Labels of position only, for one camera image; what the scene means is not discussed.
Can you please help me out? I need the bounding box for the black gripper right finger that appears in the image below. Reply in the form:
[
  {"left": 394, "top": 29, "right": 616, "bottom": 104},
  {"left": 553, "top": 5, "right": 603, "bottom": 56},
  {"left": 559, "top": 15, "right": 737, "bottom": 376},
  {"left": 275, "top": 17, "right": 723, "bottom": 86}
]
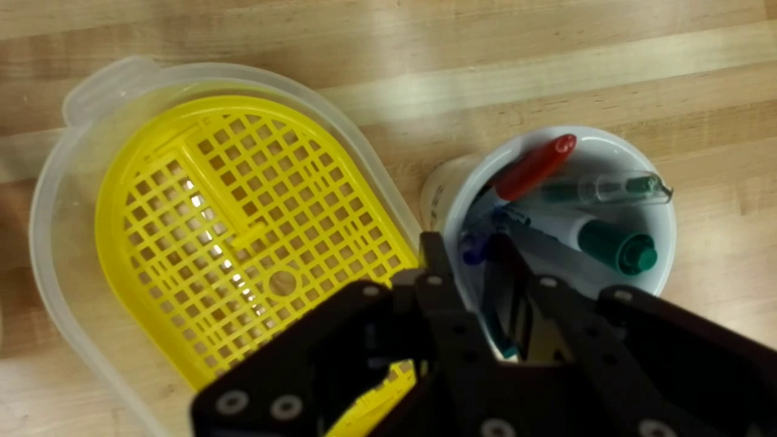
[{"left": 484, "top": 232, "right": 777, "bottom": 437}]

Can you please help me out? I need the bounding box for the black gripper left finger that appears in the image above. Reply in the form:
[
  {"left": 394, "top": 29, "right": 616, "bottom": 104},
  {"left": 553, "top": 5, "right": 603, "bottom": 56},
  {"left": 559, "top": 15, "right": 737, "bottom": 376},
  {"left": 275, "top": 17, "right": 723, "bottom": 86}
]
[{"left": 190, "top": 232, "right": 520, "bottom": 437}]

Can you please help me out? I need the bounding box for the white paper cup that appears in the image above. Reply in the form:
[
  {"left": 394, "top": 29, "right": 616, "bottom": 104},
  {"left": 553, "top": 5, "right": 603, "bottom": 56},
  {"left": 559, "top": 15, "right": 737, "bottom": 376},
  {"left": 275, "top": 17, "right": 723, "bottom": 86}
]
[{"left": 423, "top": 126, "right": 678, "bottom": 362}]

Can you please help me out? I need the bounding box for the green marker in cup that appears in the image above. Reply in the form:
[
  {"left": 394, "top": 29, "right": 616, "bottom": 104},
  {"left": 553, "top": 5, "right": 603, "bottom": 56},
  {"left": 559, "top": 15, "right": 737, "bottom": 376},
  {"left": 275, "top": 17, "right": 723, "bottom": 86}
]
[{"left": 577, "top": 217, "right": 658, "bottom": 277}]

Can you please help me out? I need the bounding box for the clear pen in cup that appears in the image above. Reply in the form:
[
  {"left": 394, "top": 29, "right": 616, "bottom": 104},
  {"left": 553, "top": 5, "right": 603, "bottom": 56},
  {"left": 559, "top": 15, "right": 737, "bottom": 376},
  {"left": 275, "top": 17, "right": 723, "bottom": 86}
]
[{"left": 542, "top": 171, "right": 672, "bottom": 206}]

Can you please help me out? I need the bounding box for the red marker in cup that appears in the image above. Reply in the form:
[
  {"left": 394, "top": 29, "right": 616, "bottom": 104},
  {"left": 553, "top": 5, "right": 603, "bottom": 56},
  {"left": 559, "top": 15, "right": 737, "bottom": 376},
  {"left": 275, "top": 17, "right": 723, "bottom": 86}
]
[{"left": 493, "top": 134, "right": 577, "bottom": 200}]

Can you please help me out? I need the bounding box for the clear container with yellow strainer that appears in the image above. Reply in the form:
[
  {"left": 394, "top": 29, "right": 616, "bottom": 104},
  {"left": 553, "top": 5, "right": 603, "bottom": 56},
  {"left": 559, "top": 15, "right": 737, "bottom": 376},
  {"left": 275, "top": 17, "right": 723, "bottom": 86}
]
[{"left": 30, "top": 56, "right": 420, "bottom": 437}]

